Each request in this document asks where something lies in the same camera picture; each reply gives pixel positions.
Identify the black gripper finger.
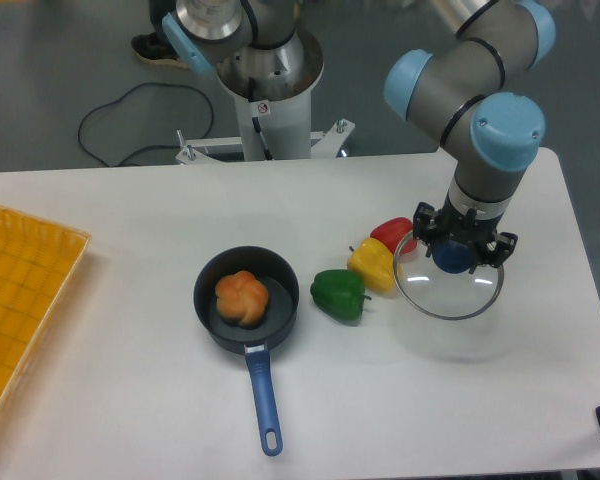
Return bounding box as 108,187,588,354
469,232,518,274
412,202,438,258

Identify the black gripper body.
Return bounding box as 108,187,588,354
432,193,500,249

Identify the glass pot lid blue knob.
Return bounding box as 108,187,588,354
392,232,504,321

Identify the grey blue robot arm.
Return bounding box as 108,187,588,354
162,1,556,274

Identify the red bell pepper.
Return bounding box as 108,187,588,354
370,217,413,254

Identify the yellow bell pepper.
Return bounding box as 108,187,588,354
346,237,396,294

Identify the green bell pepper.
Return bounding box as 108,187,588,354
310,269,372,322

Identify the orange bread roll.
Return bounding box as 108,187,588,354
215,270,269,329

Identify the black shoe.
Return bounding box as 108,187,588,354
131,33,188,69

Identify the yellow plastic basket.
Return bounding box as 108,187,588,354
0,205,91,410

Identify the dark pot with blue handle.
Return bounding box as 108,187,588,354
193,246,299,456

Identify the black floor cable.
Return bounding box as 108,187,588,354
77,82,215,168

